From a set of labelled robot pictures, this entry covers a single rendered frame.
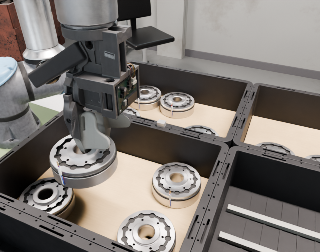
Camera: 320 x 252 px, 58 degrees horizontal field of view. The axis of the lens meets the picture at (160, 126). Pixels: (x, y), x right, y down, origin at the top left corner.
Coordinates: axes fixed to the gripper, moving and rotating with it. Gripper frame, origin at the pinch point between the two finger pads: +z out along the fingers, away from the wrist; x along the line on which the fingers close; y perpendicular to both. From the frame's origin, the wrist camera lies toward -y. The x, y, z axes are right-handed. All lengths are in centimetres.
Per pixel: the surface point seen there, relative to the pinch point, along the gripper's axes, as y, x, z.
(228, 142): 19.5, 18.7, 6.6
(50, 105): -54, 43, 28
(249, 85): 19.1, 45.1, 5.6
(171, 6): -91, 264, 36
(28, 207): -6.1, -11.0, 7.2
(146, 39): -84, 190, 48
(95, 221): -0.1, -3.0, 17.0
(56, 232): 0.8, -12.7, 7.5
